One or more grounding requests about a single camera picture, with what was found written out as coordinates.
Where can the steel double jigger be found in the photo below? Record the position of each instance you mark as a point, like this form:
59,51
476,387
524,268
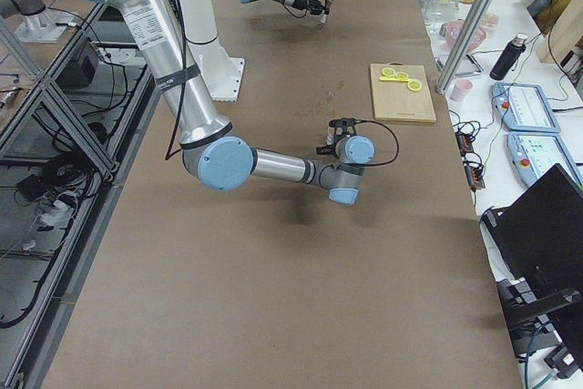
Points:
324,18

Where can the pink plastic cup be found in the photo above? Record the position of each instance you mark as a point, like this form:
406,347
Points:
461,89

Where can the wooden cutting board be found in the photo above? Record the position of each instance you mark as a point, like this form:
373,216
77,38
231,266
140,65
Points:
393,101

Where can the far lemon slice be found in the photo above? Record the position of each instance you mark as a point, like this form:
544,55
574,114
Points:
388,72

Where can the middle lemon slice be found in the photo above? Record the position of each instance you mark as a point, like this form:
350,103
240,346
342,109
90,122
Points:
401,76

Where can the black water bottle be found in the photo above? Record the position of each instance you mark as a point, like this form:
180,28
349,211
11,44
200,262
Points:
509,56

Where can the far blue teach pendant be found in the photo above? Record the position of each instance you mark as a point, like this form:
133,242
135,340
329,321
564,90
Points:
524,107

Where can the blue teach pendant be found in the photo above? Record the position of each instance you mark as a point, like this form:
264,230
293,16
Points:
524,107
534,153

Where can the near blue teach pendant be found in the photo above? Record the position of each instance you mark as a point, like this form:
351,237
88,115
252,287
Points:
534,153

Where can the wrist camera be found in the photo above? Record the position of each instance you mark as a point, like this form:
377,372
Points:
342,123

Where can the lemon slice near handle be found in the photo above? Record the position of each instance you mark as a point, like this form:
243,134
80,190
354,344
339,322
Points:
414,85

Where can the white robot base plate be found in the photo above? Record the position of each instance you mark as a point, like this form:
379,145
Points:
221,72

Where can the aluminium frame post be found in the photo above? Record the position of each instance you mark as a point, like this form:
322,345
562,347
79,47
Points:
461,45

